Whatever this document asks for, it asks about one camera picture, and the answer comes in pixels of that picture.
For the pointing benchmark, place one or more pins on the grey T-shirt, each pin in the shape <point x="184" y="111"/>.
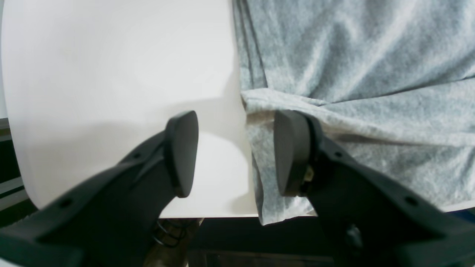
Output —
<point x="391" y="81"/>

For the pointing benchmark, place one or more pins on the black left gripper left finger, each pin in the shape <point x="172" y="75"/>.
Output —
<point x="108" y="220"/>

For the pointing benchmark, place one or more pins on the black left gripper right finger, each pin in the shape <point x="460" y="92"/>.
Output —
<point x="368" y="219"/>

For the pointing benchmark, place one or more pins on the black box under table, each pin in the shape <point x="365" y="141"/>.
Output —
<point x="244" y="242"/>

